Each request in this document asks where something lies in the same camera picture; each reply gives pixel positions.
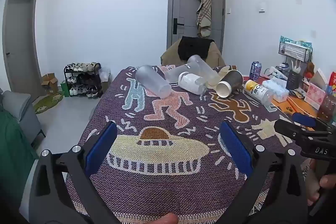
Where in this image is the black pen holder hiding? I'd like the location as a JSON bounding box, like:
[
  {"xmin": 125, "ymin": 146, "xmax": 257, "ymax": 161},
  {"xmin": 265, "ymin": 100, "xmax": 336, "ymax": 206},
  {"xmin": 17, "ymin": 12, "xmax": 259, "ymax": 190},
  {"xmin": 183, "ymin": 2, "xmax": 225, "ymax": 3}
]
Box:
[{"xmin": 286, "ymin": 70, "xmax": 303, "ymax": 90}]

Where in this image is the pink flowered box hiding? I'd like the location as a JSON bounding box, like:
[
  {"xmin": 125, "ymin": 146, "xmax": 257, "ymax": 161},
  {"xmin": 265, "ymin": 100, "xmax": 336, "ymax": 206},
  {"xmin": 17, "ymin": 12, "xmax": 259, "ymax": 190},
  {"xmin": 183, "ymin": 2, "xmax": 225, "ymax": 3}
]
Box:
[{"xmin": 304, "ymin": 81, "xmax": 326, "ymax": 111}]

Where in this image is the white card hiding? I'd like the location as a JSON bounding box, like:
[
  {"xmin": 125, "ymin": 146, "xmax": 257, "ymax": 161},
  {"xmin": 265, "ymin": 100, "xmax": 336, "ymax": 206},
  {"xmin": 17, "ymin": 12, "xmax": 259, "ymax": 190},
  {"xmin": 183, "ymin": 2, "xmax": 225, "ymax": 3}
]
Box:
[{"xmin": 310, "ymin": 68, "xmax": 328, "ymax": 88}]

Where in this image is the plaid beige scarf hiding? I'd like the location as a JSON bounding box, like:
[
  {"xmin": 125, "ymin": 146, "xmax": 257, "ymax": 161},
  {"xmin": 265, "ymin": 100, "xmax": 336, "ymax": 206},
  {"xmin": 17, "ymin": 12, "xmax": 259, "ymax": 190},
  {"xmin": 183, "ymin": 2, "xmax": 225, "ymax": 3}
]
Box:
[{"xmin": 196, "ymin": 0, "xmax": 213, "ymax": 38}]

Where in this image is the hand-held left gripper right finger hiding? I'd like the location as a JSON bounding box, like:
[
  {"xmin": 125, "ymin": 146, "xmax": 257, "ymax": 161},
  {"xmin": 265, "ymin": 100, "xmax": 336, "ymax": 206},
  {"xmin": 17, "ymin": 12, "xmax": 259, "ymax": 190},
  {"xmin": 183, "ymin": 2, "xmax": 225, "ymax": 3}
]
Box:
[{"xmin": 218, "ymin": 120, "xmax": 309, "ymax": 224}]

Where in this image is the orange desk mat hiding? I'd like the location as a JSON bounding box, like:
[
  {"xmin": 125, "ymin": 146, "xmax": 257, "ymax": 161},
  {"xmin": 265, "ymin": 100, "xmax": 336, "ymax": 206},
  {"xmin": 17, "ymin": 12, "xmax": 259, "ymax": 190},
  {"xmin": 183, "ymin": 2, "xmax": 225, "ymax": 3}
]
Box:
[{"xmin": 272, "ymin": 95, "xmax": 319, "ymax": 119}]

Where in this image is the green blanket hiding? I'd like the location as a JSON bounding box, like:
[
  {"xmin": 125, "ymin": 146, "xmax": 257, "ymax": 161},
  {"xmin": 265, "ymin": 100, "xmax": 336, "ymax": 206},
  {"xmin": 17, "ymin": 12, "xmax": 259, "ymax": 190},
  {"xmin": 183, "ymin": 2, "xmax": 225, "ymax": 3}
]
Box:
[{"xmin": 0, "ymin": 106, "xmax": 37, "ymax": 188}]

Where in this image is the tan chair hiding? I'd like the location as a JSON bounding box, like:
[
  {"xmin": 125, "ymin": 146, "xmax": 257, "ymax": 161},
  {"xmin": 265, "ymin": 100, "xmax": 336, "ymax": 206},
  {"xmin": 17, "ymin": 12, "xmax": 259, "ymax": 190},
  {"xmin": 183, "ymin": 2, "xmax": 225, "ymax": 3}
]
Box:
[{"xmin": 161, "ymin": 39, "xmax": 227, "ymax": 68}]

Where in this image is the blue drink can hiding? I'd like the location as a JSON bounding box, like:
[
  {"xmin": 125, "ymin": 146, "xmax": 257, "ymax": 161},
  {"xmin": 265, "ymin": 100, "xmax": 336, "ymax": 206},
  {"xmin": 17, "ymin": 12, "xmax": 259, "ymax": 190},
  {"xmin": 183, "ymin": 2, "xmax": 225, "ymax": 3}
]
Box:
[{"xmin": 249, "ymin": 61, "xmax": 262, "ymax": 81}]

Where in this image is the clear plastic cup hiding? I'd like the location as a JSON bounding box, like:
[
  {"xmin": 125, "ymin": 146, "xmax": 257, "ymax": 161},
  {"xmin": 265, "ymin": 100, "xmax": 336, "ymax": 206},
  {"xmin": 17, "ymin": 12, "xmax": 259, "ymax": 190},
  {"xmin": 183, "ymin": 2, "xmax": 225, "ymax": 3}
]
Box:
[{"xmin": 187, "ymin": 54, "xmax": 221, "ymax": 87}]

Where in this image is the cardboard box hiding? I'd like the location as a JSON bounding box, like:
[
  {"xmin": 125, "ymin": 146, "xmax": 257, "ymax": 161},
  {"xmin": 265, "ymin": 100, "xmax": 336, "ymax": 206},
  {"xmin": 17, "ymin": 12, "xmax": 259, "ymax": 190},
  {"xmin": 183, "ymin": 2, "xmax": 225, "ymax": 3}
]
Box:
[{"xmin": 41, "ymin": 73, "xmax": 59, "ymax": 93}]

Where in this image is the large frosted plastic cup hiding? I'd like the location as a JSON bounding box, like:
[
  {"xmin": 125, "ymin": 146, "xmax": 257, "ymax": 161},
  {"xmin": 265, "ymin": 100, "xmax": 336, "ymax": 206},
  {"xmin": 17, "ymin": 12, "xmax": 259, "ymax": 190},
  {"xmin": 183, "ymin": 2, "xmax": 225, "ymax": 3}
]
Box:
[{"xmin": 135, "ymin": 65, "xmax": 172, "ymax": 99}]

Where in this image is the brown plush toy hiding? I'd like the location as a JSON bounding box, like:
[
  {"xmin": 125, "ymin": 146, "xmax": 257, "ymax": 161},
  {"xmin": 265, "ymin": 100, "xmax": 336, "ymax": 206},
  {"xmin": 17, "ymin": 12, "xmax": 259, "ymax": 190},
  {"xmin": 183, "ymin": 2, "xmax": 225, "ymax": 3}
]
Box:
[{"xmin": 304, "ymin": 61, "xmax": 315, "ymax": 79}]

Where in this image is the white power strip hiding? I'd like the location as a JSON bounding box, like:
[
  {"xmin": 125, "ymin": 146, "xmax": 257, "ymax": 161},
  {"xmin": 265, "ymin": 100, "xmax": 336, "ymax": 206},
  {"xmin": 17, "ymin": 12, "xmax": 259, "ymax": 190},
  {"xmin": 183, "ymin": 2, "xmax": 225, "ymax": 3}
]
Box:
[{"xmin": 268, "ymin": 66, "xmax": 288, "ymax": 80}]

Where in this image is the teal packet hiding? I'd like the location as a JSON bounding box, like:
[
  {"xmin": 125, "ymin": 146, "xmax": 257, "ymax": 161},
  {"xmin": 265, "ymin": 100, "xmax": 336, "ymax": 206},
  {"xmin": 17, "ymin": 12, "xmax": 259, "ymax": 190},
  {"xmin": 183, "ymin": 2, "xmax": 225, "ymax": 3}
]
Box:
[{"xmin": 280, "ymin": 35, "xmax": 313, "ymax": 48}]

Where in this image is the person's left hand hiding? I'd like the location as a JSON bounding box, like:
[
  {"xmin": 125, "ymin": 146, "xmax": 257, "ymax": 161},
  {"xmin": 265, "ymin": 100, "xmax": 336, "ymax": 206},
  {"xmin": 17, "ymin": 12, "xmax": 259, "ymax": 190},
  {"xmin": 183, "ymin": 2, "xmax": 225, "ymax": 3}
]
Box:
[{"xmin": 154, "ymin": 213, "xmax": 179, "ymax": 224}]

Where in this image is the black shoe rack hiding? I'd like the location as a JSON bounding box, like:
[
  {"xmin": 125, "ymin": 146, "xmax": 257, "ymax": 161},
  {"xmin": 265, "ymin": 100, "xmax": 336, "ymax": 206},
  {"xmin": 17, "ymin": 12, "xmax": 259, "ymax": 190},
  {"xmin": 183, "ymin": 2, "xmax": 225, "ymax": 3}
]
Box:
[{"xmin": 64, "ymin": 63, "xmax": 103, "ymax": 98}]

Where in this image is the black garment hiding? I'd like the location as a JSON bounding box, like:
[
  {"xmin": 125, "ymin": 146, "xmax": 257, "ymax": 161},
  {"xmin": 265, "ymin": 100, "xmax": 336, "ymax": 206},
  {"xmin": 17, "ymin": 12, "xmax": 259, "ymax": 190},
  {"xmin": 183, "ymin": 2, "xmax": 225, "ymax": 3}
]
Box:
[{"xmin": 178, "ymin": 36, "xmax": 215, "ymax": 60}]

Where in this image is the group of sneakers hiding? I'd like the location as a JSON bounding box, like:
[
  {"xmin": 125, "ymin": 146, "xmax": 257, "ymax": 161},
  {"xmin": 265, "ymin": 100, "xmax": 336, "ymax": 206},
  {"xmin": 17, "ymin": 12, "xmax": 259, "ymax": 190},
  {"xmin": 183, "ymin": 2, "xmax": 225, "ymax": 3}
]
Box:
[{"xmin": 66, "ymin": 62, "xmax": 101, "ymax": 97}]

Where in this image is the plain grey door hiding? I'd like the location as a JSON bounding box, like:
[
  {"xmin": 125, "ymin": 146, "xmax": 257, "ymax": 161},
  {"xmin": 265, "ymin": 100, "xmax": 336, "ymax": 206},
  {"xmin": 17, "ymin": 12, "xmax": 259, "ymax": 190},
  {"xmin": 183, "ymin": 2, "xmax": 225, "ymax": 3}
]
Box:
[{"xmin": 3, "ymin": 0, "xmax": 42, "ymax": 98}]

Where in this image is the white labelled plastic cup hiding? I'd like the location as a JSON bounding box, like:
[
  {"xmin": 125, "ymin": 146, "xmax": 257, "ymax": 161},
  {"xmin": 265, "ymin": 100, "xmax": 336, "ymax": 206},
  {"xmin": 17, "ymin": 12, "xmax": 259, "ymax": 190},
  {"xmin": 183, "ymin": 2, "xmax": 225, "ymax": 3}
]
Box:
[{"xmin": 178, "ymin": 71, "xmax": 209, "ymax": 95}]

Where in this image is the small frosted plastic cup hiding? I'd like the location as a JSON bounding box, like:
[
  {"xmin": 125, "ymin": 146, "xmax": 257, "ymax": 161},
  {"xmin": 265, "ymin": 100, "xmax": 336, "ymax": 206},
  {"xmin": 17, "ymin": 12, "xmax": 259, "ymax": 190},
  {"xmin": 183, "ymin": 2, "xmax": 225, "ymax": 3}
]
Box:
[{"xmin": 164, "ymin": 63, "xmax": 200, "ymax": 84}]

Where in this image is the brown paper cup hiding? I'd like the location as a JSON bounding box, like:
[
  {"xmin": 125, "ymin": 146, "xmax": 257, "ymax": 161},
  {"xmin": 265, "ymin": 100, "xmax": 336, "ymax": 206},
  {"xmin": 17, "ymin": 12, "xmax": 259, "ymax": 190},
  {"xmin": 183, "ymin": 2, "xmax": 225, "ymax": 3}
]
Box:
[{"xmin": 216, "ymin": 70, "xmax": 244, "ymax": 98}]

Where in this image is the white plastic bag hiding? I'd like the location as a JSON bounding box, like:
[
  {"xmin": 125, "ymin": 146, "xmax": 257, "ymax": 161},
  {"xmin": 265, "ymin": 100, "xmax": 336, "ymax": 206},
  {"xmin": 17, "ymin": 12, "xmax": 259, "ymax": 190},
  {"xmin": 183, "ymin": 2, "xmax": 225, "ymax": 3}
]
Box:
[{"xmin": 99, "ymin": 68, "xmax": 111, "ymax": 83}]

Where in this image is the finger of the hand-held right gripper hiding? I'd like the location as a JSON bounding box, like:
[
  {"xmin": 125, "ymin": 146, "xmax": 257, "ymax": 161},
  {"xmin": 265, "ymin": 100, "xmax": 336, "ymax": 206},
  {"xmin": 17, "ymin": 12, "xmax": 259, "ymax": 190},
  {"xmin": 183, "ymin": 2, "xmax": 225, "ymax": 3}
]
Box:
[
  {"xmin": 291, "ymin": 112, "xmax": 336, "ymax": 133},
  {"xmin": 274, "ymin": 118, "xmax": 327, "ymax": 147}
]

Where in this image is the green paper bag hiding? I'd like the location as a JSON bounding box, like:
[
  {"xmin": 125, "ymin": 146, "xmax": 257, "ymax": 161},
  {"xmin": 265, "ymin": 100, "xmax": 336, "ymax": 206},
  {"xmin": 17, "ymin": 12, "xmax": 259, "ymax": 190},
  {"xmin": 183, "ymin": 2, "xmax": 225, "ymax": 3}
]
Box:
[{"xmin": 60, "ymin": 80, "xmax": 71, "ymax": 97}]

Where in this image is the green round rug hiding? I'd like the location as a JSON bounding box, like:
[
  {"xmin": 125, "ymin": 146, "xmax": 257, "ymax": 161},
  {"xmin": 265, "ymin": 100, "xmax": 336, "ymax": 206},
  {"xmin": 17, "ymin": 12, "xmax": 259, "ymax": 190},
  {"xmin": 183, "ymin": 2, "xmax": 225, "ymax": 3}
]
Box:
[{"xmin": 33, "ymin": 91, "xmax": 64, "ymax": 115}]

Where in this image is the black door lock handle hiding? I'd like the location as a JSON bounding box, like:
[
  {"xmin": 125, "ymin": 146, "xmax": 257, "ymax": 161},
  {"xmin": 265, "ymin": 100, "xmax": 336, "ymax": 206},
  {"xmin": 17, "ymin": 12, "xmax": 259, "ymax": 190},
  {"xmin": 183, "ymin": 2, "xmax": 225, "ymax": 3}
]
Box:
[{"xmin": 172, "ymin": 18, "xmax": 184, "ymax": 35}]

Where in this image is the yellow cap plastic bottle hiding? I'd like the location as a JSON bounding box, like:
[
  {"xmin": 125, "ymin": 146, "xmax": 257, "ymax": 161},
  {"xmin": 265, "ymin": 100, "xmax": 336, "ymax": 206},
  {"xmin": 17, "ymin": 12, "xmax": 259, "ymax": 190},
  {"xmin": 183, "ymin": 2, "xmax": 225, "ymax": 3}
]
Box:
[{"xmin": 243, "ymin": 79, "xmax": 275, "ymax": 106}]

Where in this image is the person's right hand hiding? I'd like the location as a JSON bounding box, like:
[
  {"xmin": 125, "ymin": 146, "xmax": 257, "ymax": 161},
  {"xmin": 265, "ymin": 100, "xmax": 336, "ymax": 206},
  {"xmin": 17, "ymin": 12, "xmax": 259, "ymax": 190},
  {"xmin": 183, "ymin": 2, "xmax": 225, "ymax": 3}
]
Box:
[{"xmin": 304, "ymin": 158, "xmax": 336, "ymax": 207}]

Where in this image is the printed purple blanket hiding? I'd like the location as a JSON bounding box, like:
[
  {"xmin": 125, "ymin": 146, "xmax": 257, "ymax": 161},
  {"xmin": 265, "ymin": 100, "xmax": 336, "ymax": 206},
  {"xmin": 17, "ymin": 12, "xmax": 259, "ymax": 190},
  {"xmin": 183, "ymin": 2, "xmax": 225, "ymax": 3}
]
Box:
[{"xmin": 64, "ymin": 65, "xmax": 313, "ymax": 224}]

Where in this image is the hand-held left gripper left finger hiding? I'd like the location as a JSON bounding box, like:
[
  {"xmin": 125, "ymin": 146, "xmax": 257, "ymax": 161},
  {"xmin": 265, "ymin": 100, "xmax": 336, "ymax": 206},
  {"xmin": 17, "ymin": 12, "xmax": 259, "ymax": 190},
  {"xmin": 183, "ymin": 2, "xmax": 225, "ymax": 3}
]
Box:
[{"xmin": 28, "ymin": 121, "xmax": 118, "ymax": 224}]

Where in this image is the beige paper cup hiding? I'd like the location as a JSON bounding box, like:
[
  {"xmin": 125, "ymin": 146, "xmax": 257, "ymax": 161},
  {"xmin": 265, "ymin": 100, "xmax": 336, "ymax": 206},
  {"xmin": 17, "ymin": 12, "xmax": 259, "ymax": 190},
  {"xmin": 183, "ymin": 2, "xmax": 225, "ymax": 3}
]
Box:
[{"xmin": 218, "ymin": 65, "xmax": 238, "ymax": 81}]

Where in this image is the black wire basket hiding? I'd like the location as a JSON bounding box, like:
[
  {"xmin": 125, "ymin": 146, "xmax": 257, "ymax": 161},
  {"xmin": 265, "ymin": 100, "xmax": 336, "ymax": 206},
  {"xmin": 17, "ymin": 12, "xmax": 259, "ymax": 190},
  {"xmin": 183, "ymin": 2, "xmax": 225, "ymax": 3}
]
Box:
[{"xmin": 278, "ymin": 42, "xmax": 313, "ymax": 63}]

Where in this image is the grey door with lock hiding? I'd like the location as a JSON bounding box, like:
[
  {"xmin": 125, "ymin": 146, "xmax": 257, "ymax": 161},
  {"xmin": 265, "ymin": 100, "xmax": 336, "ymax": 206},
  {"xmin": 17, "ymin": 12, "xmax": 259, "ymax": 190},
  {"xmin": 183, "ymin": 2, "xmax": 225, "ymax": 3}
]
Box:
[{"xmin": 167, "ymin": 0, "xmax": 226, "ymax": 54}]

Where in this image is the white tissue pack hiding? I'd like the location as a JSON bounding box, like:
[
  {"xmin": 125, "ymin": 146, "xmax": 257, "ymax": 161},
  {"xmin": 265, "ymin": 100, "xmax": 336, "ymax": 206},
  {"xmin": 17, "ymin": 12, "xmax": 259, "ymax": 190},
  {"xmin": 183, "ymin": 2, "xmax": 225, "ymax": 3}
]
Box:
[{"xmin": 262, "ymin": 79, "xmax": 290, "ymax": 103}]

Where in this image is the grey sofa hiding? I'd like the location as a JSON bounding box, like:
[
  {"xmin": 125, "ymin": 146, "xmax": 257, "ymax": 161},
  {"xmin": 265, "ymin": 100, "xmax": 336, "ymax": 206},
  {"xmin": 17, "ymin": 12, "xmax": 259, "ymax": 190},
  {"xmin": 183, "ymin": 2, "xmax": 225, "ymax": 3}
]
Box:
[{"xmin": 0, "ymin": 90, "xmax": 46, "ymax": 151}]

